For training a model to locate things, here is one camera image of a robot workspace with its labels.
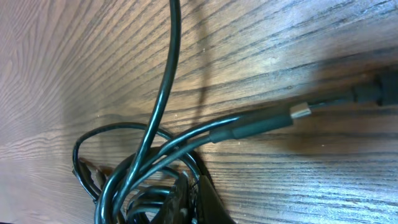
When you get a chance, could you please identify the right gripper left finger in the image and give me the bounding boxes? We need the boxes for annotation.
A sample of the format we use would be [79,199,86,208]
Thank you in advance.
[152,172,190,224]

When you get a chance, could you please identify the black multi-head cable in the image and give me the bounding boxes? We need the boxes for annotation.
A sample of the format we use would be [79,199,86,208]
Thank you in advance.
[72,0,398,224]

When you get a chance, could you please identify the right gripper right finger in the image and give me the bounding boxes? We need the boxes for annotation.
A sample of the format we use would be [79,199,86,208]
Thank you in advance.
[196,175,236,224]

